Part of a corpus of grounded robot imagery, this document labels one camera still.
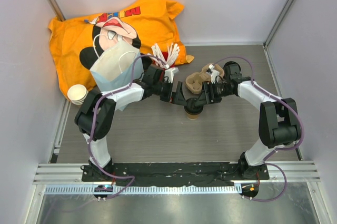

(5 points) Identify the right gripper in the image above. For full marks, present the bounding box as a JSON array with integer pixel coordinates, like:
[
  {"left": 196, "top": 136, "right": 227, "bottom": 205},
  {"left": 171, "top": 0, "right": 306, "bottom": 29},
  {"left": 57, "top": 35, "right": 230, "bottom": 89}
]
[{"left": 195, "top": 81, "right": 233, "bottom": 107}]

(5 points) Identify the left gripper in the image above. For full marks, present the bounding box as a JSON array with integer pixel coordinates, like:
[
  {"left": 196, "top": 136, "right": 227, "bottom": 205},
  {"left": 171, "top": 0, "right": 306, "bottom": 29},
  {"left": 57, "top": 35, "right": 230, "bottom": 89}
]
[{"left": 153, "top": 80, "right": 187, "bottom": 106}]

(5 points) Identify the single black cup lid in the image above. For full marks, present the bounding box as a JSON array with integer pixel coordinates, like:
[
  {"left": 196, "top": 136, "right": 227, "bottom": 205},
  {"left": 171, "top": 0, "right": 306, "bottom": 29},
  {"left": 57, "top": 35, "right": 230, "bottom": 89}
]
[{"left": 184, "top": 98, "right": 204, "bottom": 115}]

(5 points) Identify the single paper coffee cup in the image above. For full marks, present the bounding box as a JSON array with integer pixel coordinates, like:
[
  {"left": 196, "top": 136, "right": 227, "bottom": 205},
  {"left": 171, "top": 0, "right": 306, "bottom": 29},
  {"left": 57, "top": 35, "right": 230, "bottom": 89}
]
[{"left": 186, "top": 112, "right": 201, "bottom": 120}]

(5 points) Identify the light blue paper bag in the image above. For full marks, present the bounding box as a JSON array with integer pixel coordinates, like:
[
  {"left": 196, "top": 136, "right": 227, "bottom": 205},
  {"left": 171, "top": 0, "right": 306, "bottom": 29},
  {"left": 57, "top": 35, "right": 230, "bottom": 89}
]
[{"left": 89, "top": 33, "right": 144, "bottom": 111}]

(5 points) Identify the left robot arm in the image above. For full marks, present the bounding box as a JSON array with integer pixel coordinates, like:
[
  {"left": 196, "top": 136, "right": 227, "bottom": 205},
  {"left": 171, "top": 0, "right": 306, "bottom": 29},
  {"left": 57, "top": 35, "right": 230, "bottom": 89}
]
[{"left": 74, "top": 64, "right": 194, "bottom": 181}]

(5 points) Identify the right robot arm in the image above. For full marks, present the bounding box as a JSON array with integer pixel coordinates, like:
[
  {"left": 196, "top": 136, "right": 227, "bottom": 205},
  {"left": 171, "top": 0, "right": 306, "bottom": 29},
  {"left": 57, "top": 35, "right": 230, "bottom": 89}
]
[{"left": 185, "top": 61, "right": 302, "bottom": 179}]

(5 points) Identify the lower pulp cup carrier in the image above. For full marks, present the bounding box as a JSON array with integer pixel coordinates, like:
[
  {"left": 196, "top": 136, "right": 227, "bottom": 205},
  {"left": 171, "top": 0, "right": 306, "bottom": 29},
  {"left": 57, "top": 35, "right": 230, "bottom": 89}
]
[{"left": 185, "top": 63, "right": 216, "bottom": 94}]

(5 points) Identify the stack of paper cups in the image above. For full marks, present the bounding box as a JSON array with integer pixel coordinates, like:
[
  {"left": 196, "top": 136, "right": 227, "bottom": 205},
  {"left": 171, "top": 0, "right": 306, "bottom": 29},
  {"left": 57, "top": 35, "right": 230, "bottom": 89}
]
[{"left": 67, "top": 84, "right": 88, "bottom": 105}]

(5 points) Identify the orange cartoon t-shirt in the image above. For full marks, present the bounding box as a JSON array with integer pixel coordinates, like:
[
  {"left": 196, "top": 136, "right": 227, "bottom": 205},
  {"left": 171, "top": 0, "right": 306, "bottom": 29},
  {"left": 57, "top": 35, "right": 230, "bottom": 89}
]
[{"left": 48, "top": 0, "right": 194, "bottom": 96}]

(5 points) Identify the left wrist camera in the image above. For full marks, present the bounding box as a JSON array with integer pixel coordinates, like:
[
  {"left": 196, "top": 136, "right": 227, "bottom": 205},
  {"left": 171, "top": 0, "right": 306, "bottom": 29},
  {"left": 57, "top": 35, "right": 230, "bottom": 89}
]
[{"left": 164, "top": 67, "right": 179, "bottom": 83}]

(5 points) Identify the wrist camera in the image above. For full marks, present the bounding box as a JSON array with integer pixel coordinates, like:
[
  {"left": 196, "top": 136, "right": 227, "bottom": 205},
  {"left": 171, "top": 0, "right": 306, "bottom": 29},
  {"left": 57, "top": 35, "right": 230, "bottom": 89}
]
[
  {"left": 206, "top": 63, "right": 224, "bottom": 83},
  {"left": 164, "top": 67, "right": 179, "bottom": 83}
]

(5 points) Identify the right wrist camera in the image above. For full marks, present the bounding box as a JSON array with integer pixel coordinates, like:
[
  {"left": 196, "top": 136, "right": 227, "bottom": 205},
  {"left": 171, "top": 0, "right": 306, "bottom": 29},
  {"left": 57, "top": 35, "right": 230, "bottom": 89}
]
[{"left": 206, "top": 63, "right": 224, "bottom": 83}]

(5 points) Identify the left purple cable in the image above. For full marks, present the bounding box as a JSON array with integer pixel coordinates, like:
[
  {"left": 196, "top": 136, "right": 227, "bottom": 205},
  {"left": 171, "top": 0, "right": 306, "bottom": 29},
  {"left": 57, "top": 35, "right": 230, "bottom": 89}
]
[{"left": 86, "top": 54, "right": 171, "bottom": 200}]

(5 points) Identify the purple cable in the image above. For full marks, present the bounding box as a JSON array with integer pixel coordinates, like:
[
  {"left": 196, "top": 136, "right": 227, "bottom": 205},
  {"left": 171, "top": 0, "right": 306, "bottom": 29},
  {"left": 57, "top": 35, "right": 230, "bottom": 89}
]
[
  {"left": 210, "top": 56, "right": 305, "bottom": 202},
  {"left": 86, "top": 54, "right": 171, "bottom": 200}
]

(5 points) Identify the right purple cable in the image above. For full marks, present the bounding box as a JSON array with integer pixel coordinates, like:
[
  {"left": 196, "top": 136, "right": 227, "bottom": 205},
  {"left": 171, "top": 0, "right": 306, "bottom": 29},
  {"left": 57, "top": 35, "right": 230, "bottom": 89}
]
[{"left": 210, "top": 56, "right": 305, "bottom": 202}]

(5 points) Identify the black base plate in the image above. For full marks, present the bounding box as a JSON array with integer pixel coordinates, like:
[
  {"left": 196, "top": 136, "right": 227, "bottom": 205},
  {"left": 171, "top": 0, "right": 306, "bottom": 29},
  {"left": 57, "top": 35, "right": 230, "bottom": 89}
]
[{"left": 81, "top": 162, "right": 270, "bottom": 187}]

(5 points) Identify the slotted cable duct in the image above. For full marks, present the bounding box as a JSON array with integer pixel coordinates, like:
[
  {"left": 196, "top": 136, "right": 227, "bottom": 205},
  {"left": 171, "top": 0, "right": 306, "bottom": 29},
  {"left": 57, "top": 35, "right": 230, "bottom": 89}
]
[{"left": 44, "top": 183, "right": 242, "bottom": 195}]

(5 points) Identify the right aluminium frame post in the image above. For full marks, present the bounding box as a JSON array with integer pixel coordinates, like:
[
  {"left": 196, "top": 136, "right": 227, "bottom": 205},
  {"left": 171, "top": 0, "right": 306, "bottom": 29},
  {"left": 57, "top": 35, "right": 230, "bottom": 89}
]
[{"left": 263, "top": 0, "right": 295, "bottom": 50}]

